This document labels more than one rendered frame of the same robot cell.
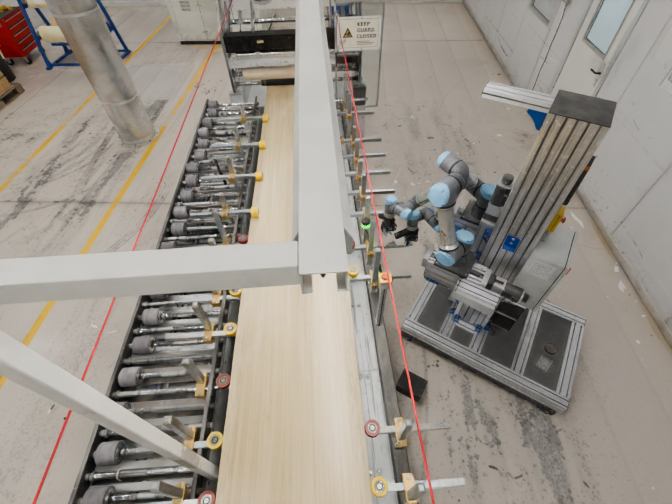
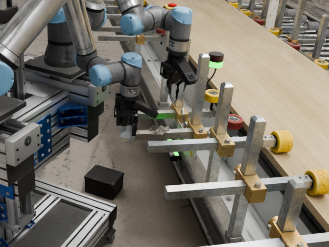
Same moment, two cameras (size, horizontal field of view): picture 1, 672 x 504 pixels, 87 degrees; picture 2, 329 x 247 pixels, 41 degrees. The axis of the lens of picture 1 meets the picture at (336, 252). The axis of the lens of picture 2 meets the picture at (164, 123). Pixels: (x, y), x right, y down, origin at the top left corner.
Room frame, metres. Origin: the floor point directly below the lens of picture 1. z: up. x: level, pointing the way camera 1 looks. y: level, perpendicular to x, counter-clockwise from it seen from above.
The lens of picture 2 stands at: (3.22, -0.77, 1.72)
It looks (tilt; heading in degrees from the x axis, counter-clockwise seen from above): 28 degrees down; 166
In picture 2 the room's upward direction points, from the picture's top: 6 degrees clockwise
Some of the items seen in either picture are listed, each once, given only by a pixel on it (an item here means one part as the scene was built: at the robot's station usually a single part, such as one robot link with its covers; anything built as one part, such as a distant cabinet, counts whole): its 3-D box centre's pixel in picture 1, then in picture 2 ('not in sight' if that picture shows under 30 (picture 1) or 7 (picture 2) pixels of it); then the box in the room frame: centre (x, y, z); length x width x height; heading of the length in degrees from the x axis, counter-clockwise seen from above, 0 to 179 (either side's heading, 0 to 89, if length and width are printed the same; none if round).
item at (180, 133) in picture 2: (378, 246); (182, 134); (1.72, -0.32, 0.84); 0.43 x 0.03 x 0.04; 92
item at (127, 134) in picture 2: not in sight; (127, 135); (1.74, -0.54, 0.86); 0.06 x 0.03 x 0.09; 92
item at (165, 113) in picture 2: (380, 277); (169, 114); (1.47, -0.31, 0.80); 0.43 x 0.03 x 0.04; 92
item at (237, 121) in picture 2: not in sight; (231, 129); (1.71, -0.10, 0.85); 0.08 x 0.08 x 0.11
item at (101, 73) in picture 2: (426, 214); (104, 72); (1.76, -0.64, 1.12); 0.11 x 0.11 x 0.08; 27
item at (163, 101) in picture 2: (381, 304); (166, 64); (1.16, -0.28, 0.93); 0.05 x 0.05 x 0.45; 2
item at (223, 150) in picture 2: not in sight; (221, 140); (1.95, -0.24, 0.95); 0.13 x 0.06 x 0.05; 2
